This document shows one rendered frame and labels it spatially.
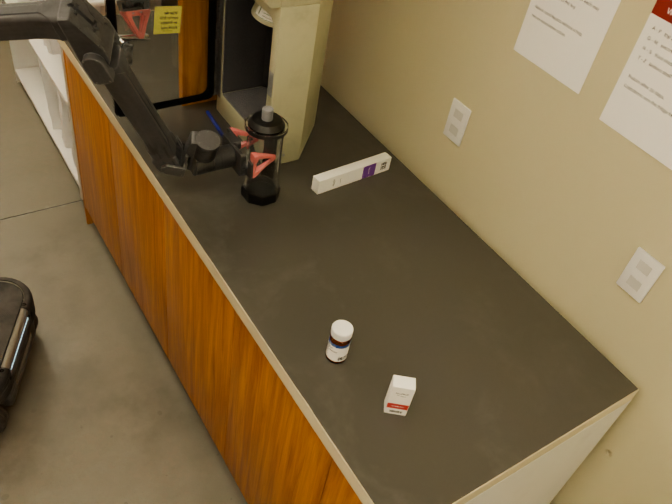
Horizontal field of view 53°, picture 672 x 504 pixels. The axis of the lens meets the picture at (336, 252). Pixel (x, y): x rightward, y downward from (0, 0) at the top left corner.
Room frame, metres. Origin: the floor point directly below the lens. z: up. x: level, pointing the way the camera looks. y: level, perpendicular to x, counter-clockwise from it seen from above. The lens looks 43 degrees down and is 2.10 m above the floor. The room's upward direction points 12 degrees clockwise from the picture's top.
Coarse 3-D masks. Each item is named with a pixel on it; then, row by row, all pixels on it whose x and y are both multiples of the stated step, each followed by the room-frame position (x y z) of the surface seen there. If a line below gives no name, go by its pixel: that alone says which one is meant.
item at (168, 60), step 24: (120, 0) 1.57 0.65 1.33; (144, 0) 1.61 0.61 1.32; (168, 0) 1.65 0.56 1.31; (192, 0) 1.70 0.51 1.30; (120, 24) 1.57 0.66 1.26; (144, 24) 1.61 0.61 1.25; (168, 24) 1.65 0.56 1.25; (192, 24) 1.70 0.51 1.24; (144, 48) 1.61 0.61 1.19; (168, 48) 1.65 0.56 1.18; (192, 48) 1.70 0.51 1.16; (144, 72) 1.60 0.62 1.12; (168, 72) 1.65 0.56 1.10; (192, 72) 1.70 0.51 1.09; (168, 96) 1.65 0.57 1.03
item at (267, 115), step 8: (256, 112) 1.43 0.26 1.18; (264, 112) 1.39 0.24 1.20; (272, 112) 1.40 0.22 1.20; (248, 120) 1.40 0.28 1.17; (256, 120) 1.39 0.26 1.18; (264, 120) 1.39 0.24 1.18; (272, 120) 1.40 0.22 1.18; (280, 120) 1.41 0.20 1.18; (256, 128) 1.37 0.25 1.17; (264, 128) 1.37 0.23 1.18; (272, 128) 1.37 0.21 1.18; (280, 128) 1.39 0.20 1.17
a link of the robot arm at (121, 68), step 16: (96, 64) 1.08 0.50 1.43; (112, 64) 1.13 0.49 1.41; (128, 64) 1.17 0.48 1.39; (96, 80) 1.09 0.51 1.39; (112, 80) 1.09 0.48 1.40; (128, 80) 1.15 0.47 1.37; (112, 96) 1.15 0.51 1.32; (128, 96) 1.15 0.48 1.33; (144, 96) 1.19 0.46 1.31; (128, 112) 1.17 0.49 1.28; (144, 112) 1.18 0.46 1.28; (144, 128) 1.19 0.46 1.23; (160, 128) 1.22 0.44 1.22; (160, 144) 1.22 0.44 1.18; (176, 144) 1.29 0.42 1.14; (160, 160) 1.23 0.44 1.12; (176, 160) 1.24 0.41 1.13
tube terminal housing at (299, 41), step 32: (224, 0) 1.75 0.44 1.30; (256, 0) 1.62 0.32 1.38; (288, 0) 1.54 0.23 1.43; (320, 0) 1.60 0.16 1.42; (288, 32) 1.55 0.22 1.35; (320, 32) 1.66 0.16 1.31; (288, 64) 1.55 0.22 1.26; (320, 64) 1.74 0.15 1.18; (288, 96) 1.56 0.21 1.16; (288, 128) 1.57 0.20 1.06; (288, 160) 1.58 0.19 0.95
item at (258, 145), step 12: (252, 132) 1.36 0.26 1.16; (252, 144) 1.37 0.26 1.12; (264, 144) 1.36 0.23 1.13; (276, 144) 1.38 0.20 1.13; (276, 156) 1.38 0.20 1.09; (264, 168) 1.36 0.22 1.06; (276, 168) 1.38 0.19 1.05; (252, 180) 1.36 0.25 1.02; (264, 180) 1.36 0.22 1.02; (276, 180) 1.39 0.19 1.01; (252, 192) 1.36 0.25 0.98; (264, 192) 1.37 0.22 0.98
